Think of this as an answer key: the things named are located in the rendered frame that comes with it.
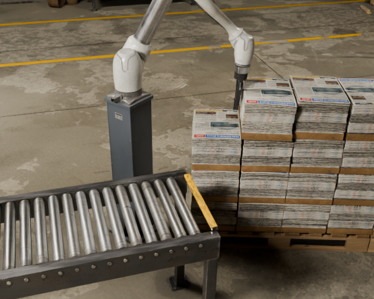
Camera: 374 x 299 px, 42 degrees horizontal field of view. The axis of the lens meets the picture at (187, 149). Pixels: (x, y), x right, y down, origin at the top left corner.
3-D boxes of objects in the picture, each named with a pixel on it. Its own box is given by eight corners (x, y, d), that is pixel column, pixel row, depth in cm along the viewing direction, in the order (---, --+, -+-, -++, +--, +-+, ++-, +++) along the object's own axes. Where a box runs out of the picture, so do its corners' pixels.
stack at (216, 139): (190, 210, 351) (192, 107, 308) (352, 215, 349) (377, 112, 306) (189, 247, 318) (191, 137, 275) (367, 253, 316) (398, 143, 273)
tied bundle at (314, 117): (283, 109, 307) (288, 75, 295) (330, 111, 306) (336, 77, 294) (291, 139, 275) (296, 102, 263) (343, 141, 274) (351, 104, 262)
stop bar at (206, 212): (190, 175, 247) (190, 172, 246) (218, 229, 212) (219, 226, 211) (183, 177, 247) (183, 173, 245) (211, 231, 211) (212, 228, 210)
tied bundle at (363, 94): (329, 111, 306) (335, 77, 294) (375, 112, 306) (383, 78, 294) (345, 141, 274) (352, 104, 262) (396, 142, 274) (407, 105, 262)
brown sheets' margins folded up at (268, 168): (191, 194, 343) (192, 131, 317) (355, 199, 342) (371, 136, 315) (190, 230, 311) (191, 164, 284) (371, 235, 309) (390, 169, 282)
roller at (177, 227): (156, 175, 245) (151, 183, 246) (182, 236, 207) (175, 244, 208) (164, 180, 248) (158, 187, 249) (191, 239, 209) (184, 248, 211)
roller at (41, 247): (44, 203, 234) (43, 194, 232) (50, 272, 196) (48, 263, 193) (34, 204, 233) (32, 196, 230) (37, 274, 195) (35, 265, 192)
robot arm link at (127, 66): (111, 92, 272) (108, 54, 260) (117, 79, 287) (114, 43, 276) (140, 93, 271) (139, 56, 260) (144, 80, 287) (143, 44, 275)
